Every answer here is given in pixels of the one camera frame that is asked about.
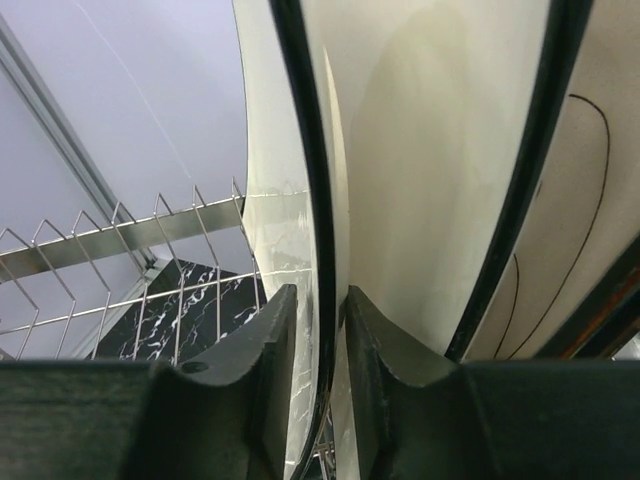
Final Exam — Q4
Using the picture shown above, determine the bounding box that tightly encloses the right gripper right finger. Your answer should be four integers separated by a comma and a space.
345, 286, 639, 479

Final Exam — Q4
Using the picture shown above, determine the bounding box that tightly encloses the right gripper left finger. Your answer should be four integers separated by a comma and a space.
1, 285, 297, 479

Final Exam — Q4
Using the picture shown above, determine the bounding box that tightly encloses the cream black-rimmed square plate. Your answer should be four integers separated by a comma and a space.
233, 1, 338, 479

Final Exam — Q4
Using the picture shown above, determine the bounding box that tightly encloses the stainless steel dish rack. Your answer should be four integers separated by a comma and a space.
0, 177, 331, 480

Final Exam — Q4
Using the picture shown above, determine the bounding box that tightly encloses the dark brown square plate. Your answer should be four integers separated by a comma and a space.
464, 1, 639, 361

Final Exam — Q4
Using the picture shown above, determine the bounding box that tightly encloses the white middle square plate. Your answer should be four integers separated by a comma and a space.
272, 0, 594, 480

